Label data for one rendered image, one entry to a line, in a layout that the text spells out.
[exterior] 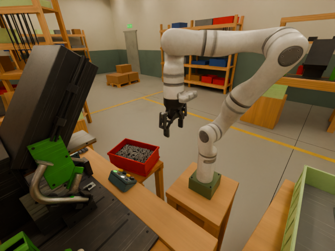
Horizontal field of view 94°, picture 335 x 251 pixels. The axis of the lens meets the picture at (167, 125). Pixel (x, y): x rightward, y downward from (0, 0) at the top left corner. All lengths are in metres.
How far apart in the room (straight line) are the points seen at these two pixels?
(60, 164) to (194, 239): 0.65
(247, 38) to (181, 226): 0.75
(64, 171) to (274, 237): 1.01
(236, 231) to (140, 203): 1.23
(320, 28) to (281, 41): 5.03
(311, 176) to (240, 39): 0.94
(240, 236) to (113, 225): 1.32
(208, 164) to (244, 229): 1.21
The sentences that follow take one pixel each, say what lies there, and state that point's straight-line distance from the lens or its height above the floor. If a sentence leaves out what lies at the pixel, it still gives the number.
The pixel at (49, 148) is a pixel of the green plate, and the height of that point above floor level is 1.24.
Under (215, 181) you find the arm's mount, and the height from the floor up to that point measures 0.93.
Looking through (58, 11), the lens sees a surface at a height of 2.09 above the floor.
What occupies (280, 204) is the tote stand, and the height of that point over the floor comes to 0.79.
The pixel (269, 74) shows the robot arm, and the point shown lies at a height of 1.52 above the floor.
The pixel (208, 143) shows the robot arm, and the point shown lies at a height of 1.20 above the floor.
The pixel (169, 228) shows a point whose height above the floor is 0.90.
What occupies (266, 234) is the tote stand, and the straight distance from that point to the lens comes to 1.03.
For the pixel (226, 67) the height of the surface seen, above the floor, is 0.85.
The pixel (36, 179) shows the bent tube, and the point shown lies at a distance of 0.80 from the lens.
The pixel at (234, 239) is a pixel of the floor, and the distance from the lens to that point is 1.87.
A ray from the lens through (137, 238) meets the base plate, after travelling 0.80.
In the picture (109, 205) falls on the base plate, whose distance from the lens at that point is 0.92.
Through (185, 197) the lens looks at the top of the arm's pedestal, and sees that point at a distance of 0.96.
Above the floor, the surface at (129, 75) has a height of 0.38.
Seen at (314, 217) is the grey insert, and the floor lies 0.85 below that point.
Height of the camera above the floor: 1.61
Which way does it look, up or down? 28 degrees down
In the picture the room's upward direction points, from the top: 2 degrees counter-clockwise
